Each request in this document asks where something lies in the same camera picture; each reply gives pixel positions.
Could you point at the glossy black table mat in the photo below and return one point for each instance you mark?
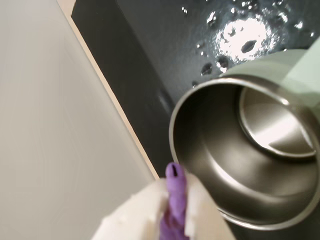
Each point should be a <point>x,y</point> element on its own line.
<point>130,50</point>

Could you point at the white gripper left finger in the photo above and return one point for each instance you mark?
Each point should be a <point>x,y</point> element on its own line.
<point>135,215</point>

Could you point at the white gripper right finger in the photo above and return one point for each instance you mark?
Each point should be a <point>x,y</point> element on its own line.
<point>205,220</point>

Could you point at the beige wooden board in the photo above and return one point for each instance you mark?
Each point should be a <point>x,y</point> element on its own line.
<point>114,100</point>

